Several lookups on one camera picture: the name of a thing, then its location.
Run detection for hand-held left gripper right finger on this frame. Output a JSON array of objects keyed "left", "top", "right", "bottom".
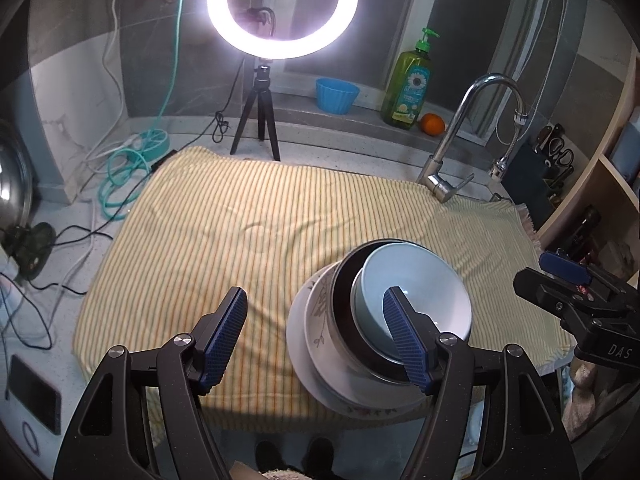
[{"left": 382, "top": 286, "right": 581, "bottom": 480}]

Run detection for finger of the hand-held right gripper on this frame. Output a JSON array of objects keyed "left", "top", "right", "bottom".
[
  {"left": 513, "top": 266, "right": 593, "bottom": 332},
  {"left": 539, "top": 251, "right": 608, "bottom": 291}
]

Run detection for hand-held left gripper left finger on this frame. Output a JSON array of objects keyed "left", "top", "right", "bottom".
[{"left": 52, "top": 286, "right": 249, "bottom": 480}]

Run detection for small steel bowl red outside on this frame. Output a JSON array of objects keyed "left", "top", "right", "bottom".
[{"left": 350, "top": 242, "right": 466, "bottom": 366}]

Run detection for large stainless steel bowl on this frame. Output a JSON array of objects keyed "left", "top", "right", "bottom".
[{"left": 330, "top": 239, "right": 451, "bottom": 383}]

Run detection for white plate grey leaf print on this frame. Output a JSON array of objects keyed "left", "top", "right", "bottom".
[{"left": 303, "top": 265, "right": 436, "bottom": 408}]

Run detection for wooden shelf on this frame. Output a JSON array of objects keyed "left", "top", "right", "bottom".
[{"left": 537, "top": 50, "right": 640, "bottom": 281}]

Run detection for dark knife block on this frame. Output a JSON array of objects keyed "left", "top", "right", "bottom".
[{"left": 507, "top": 122, "right": 576, "bottom": 202}]

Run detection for black scissors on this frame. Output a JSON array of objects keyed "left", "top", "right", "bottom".
[{"left": 547, "top": 142, "right": 576, "bottom": 172}]

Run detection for yellow striped cloth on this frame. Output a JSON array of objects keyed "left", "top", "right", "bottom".
[{"left": 71, "top": 146, "right": 576, "bottom": 428}]

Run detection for person's black shoe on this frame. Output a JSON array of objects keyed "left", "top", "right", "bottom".
[
  {"left": 255, "top": 440, "right": 286, "bottom": 474},
  {"left": 306, "top": 437, "right": 335, "bottom": 476}
]

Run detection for chrome faucet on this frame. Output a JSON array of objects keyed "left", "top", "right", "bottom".
[{"left": 416, "top": 73, "right": 528, "bottom": 204}]

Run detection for orange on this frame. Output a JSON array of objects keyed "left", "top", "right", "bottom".
[{"left": 419, "top": 113, "right": 446, "bottom": 137}]

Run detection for black phone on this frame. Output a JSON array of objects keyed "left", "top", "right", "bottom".
[{"left": 9, "top": 354, "right": 62, "bottom": 436}]

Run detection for teal round power strip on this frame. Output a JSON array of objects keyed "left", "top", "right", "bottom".
[{"left": 129, "top": 130, "right": 168, "bottom": 157}]

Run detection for dark green object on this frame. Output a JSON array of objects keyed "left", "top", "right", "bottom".
[{"left": 5, "top": 222, "right": 57, "bottom": 281}]

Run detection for green dish soap bottle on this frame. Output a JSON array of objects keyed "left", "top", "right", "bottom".
[{"left": 381, "top": 27, "right": 441, "bottom": 131}]

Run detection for black tripod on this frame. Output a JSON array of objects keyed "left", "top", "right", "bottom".
[{"left": 229, "top": 60, "right": 282, "bottom": 162}]

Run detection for blue ribbed cup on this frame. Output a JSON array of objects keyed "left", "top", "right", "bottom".
[{"left": 315, "top": 77, "right": 361, "bottom": 116}]

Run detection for steel pot lid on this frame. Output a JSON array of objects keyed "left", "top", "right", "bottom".
[{"left": 0, "top": 120, "right": 41, "bottom": 256}]

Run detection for metal sprayer hose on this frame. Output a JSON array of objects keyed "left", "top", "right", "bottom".
[{"left": 489, "top": 0, "right": 573, "bottom": 181}]

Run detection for thin black cable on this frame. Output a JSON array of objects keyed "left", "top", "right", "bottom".
[{"left": 0, "top": 225, "right": 117, "bottom": 352}]

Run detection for black ring light cable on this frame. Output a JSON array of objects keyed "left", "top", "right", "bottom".
[{"left": 150, "top": 60, "right": 247, "bottom": 172}]

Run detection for black hair tie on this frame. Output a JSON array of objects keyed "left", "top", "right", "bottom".
[{"left": 21, "top": 422, "right": 40, "bottom": 456}]

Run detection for teal hose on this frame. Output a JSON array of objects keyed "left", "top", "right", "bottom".
[{"left": 97, "top": 0, "right": 188, "bottom": 219}]

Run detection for white cable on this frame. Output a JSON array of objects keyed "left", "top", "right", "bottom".
[{"left": 82, "top": 0, "right": 126, "bottom": 162}]

